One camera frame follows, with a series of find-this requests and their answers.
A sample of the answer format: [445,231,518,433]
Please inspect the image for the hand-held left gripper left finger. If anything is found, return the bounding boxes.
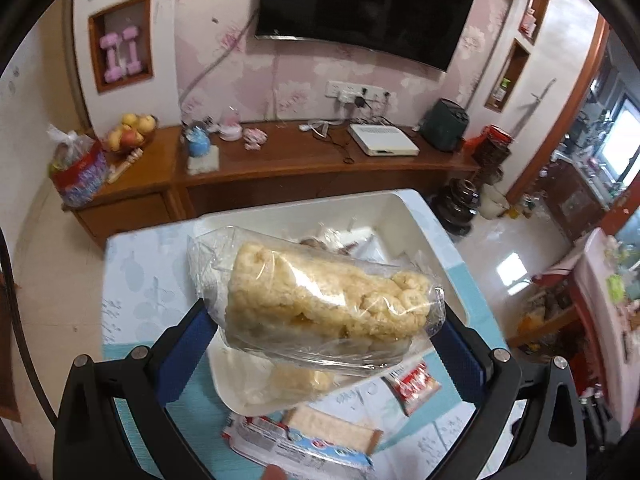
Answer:
[52,302,218,480]

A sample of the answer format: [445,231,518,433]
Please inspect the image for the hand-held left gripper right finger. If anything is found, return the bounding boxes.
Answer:
[435,310,583,480]

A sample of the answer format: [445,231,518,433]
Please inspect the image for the puffed rice cake packet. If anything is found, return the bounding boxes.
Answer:
[187,225,447,377]

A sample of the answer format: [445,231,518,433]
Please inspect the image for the white plastic storage bin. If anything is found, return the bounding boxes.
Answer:
[192,188,472,413]

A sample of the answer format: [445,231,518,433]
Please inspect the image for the red and white snack packet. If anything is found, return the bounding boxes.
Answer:
[382,362,444,417]

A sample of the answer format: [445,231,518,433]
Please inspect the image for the long cracker packet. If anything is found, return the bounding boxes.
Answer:
[221,404,385,472]

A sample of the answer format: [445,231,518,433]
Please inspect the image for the black stacked pot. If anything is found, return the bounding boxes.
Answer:
[430,177,481,236]

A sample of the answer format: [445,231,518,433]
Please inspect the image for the white bucket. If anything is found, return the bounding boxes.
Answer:
[478,182,509,220]

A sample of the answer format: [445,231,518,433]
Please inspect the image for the white mat under globe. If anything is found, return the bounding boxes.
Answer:
[187,145,221,176]

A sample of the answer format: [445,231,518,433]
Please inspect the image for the wooden massage stick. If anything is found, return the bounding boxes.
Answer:
[107,148,146,184]

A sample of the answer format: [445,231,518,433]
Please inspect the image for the wooden television cabinet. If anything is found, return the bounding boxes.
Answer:
[62,120,482,247]

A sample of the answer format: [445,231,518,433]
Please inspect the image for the red tin in plastic bag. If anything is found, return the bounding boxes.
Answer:
[47,124,111,209]

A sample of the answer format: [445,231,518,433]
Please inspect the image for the blue snow globe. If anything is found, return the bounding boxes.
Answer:
[183,122,211,157]

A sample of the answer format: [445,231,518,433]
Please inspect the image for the bowl of fruit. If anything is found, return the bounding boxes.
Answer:
[102,113,159,154]

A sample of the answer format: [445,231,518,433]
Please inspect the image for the pink dome ornament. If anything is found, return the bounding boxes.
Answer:
[219,107,244,141]

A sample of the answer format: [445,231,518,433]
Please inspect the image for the white set-top box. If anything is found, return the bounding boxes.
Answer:
[348,122,420,157]

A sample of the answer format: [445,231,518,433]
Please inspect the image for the dark green air fryer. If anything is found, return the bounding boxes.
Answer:
[419,98,470,152]

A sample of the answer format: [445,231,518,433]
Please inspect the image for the pink dumbbell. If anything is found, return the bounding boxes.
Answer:
[120,27,144,75]
[99,32,126,81]

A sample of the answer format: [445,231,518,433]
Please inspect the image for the black curved television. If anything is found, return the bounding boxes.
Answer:
[254,0,478,72]

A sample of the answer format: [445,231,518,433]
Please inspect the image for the white cable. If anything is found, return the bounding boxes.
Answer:
[299,119,334,137]

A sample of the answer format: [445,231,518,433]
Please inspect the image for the black television cable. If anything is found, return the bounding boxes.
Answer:
[180,10,258,123]

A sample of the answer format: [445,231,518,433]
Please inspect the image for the white wall sockets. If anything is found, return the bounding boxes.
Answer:
[324,80,389,107]

